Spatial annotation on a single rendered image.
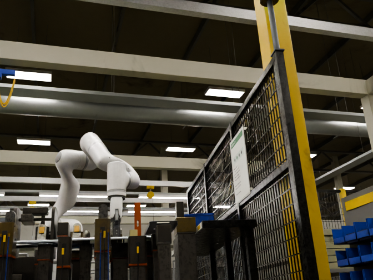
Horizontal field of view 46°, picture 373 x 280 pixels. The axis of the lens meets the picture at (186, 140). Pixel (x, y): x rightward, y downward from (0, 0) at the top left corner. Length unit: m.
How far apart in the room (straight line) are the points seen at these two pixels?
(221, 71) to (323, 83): 1.44
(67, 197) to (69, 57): 2.88
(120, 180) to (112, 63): 3.25
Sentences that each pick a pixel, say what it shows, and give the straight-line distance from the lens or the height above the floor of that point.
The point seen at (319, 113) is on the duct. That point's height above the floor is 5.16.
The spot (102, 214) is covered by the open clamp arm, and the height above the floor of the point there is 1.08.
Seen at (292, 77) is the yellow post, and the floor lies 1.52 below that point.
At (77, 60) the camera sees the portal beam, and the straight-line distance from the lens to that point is 5.06.
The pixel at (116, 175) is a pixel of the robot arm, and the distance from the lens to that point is 1.96.
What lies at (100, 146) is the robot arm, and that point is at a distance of 2.14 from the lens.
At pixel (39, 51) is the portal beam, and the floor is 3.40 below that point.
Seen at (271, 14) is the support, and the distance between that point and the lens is 1.72.
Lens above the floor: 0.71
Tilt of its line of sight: 21 degrees up
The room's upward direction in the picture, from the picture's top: 3 degrees counter-clockwise
